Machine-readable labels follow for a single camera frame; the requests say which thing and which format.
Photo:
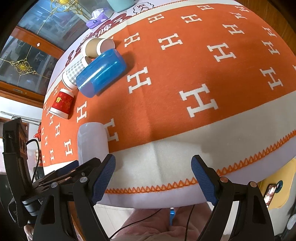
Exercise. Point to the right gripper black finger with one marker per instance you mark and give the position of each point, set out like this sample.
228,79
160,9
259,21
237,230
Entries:
85,168

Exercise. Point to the red paper cup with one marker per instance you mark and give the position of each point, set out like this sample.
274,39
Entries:
62,104

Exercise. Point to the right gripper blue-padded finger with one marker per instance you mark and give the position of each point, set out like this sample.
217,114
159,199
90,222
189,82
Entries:
66,169

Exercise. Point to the yellow chair with phone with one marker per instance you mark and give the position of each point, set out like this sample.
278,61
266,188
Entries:
276,188

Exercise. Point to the brown paper cup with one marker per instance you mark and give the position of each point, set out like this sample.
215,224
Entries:
94,47

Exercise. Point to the orange H-pattern table cloth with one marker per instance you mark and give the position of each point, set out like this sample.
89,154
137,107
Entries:
208,78

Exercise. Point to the white frosted plastic cup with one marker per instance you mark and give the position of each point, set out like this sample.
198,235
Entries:
92,142

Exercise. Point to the teal canister with brown lid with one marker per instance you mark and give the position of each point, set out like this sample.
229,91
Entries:
120,5

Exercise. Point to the wooden glass sliding door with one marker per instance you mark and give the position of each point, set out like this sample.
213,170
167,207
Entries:
34,35

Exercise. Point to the purple tissue pack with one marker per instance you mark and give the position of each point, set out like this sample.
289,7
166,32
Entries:
98,17

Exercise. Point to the grey checkered paper cup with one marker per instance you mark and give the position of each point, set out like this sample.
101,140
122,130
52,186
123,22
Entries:
73,69

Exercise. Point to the blue translucent plastic cup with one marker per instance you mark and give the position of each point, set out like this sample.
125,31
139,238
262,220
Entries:
101,73

